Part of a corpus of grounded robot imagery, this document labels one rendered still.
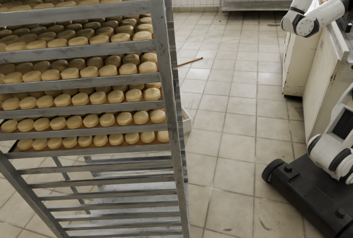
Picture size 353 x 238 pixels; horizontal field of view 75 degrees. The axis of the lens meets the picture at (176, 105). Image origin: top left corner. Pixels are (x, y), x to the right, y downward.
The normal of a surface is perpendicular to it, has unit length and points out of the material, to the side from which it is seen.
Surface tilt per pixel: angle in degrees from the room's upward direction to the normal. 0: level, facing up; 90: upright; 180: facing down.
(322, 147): 58
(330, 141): 71
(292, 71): 90
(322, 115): 90
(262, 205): 0
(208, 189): 0
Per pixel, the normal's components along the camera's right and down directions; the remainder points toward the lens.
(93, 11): 0.00, 0.61
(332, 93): -0.35, 0.59
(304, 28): 0.15, 0.47
